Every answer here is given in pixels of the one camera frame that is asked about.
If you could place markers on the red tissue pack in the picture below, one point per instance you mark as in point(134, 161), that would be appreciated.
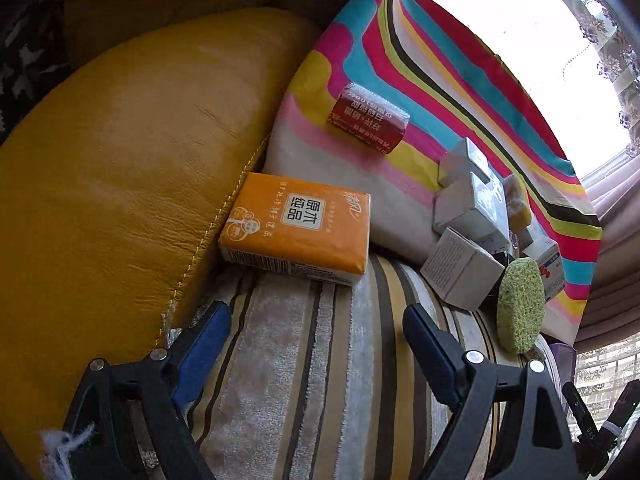
point(370, 118)

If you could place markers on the beige curtain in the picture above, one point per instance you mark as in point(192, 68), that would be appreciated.
point(612, 309)

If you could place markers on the white box with text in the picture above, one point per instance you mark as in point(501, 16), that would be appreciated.
point(461, 272)

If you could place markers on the striped plush blanket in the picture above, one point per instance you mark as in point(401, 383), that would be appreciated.
point(317, 381)

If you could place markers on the yellow leather cushion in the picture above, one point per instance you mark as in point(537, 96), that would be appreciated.
point(113, 191)

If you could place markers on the yellow sponge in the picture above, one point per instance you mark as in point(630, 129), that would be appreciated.
point(517, 205)

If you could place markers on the floral lace curtain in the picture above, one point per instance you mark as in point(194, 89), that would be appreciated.
point(618, 59)

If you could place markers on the orange tissue pack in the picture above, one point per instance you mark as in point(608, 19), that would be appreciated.
point(299, 228)

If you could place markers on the green sponge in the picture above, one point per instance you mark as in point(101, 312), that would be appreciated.
point(520, 306)

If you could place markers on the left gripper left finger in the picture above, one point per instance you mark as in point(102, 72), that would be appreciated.
point(103, 440)

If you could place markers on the white red printed box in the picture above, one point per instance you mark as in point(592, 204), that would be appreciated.
point(545, 252)

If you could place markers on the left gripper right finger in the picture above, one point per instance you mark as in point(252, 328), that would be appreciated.
point(533, 440)

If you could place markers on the small white box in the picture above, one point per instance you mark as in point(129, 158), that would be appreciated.
point(463, 158)

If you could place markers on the tall white box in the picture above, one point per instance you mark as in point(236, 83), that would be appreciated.
point(475, 209)

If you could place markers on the purple storage box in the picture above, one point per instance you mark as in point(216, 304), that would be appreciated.
point(565, 357)

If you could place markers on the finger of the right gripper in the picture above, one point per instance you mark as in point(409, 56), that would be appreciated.
point(580, 411)

